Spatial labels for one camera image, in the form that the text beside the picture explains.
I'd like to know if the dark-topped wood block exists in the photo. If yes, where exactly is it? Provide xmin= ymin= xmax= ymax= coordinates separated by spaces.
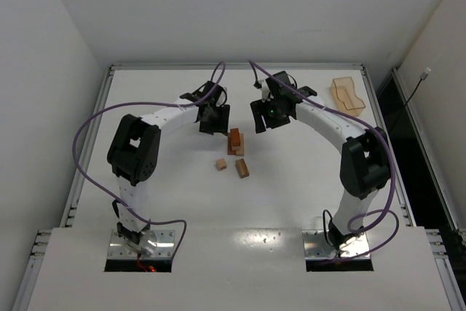
xmin=235 ymin=159 xmax=250 ymax=178

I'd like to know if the small plain wood cube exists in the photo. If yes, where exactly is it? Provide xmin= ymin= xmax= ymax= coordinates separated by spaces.
xmin=216 ymin=158 xmax=227 ymax=171

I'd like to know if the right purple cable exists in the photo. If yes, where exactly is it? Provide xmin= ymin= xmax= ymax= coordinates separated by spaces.
xmin=248 ymin=59 xmax=400 ymax=264

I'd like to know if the clear orange plastic box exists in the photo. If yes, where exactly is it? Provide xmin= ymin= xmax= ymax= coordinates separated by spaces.
xmin=329 ymin=76 xmax=366 ymax=117

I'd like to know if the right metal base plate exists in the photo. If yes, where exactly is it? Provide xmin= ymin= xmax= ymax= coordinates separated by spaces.
xmin=302 ymin=229 xmax=370 ymax=261

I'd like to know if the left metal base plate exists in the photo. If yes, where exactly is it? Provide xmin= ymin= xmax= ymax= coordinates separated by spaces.
xmin=107 ymin=229 xmax=175 ymax=260

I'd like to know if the metal base plate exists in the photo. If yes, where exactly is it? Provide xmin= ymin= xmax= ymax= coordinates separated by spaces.
xmin=107 ymin=229 xmax=175 ymax=260
xmin=302 ymin=229 xmax=370 ymax=261

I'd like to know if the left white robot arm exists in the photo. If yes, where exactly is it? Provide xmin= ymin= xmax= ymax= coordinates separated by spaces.
xmin=107 ymin=81 xmax=230 ymax=248

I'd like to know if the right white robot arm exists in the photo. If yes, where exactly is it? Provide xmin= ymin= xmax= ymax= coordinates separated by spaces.
xmin=250 ymin=71 xmax=395 ymax=249

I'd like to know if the light wood long block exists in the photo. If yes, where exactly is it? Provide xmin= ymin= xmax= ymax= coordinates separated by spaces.
xmin=234 ymin=133 xmax=245 ymax=157

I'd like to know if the red-brown arch block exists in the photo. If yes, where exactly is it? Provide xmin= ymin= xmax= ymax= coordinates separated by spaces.
xmin=228 ymin=128 xmax=242 ymax=151

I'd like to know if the red-brown long block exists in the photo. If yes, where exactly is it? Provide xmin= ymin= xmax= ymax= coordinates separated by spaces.
xmin=227 ymin=143 xmax=236 ymax=155

